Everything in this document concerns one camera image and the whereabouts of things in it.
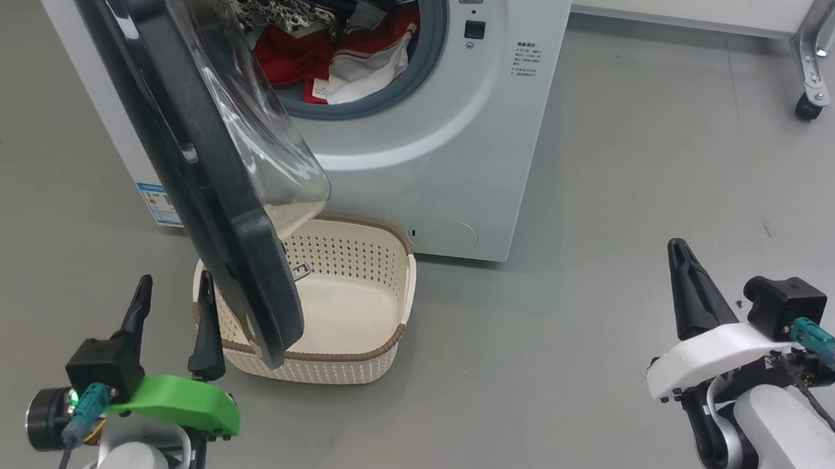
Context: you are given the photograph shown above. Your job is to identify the black round glass washer door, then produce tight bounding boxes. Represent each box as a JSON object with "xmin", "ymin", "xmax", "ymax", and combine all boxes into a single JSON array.
[{"xmin": 30, "ymin": 0, "xmax": 344, "ymax": 373}]

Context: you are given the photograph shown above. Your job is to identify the blue energy label sticker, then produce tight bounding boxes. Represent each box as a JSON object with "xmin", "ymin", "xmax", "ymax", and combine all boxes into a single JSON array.
[{"xmin": 134, "ymin": 182, "xmax": 186, "ymax": 229}]

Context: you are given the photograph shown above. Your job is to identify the red Bulls print garment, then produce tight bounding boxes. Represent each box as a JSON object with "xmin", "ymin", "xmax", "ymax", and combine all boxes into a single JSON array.
[{"xmin": 250, "ymin": 24, "xmax": 338, "ymax": 91}]

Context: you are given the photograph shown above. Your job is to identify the silver metal panel leg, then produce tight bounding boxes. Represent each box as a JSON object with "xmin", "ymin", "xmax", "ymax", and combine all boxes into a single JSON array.
[{"xmin": 787, "ymin": 0, "xmax": 835, "ymax": 105}]

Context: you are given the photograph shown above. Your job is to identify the white front-load washing machine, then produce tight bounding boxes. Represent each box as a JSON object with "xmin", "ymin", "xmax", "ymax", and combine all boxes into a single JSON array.
[{"xmin": 0, "ymin": 0, "xmax": 575, "ymax": 267}]

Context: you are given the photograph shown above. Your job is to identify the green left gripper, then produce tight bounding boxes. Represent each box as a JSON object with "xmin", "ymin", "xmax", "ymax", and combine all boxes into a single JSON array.
[{"xmin": 103, "ymin": 266, "xmax": 250, "ymax": 444}]

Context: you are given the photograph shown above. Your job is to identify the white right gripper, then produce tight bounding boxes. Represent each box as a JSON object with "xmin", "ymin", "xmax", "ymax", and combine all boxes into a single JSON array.
[{"xmin": 640, "ymin": 236, "xmax": 803, "ymax": 469}]

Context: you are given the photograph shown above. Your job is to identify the cream perforated laundry basket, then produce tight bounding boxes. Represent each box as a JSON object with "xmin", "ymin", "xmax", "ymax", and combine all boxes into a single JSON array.
[{"xmin": 187, "ymin": 206, "xmax": 420, "ymax": 391}]

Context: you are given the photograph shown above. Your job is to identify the teal connector left camera cable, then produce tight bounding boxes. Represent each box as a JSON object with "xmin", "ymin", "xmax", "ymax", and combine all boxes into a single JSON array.
[{"xmin": 56, "ymin": 381, "xmax": 113, "ymax": 469}]

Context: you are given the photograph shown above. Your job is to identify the red garment white stripes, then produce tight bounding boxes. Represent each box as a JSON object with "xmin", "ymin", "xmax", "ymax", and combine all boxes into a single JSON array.
[{"xmin": 311, "ymin": 0, "xmax": 422, "ymax": 111}]

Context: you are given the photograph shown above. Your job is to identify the white partition panel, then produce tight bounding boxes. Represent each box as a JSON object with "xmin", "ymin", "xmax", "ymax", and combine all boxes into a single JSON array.
[{"xmin": 569, "ymin": 0, "xmax": 821, "ymax": 41}]

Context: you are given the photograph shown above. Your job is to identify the black cable along right arm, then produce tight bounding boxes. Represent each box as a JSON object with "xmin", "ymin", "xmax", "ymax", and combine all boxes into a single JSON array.
[{"xmin": 773, "ymin": 357, "xmax": 835, "ymax": 464}]

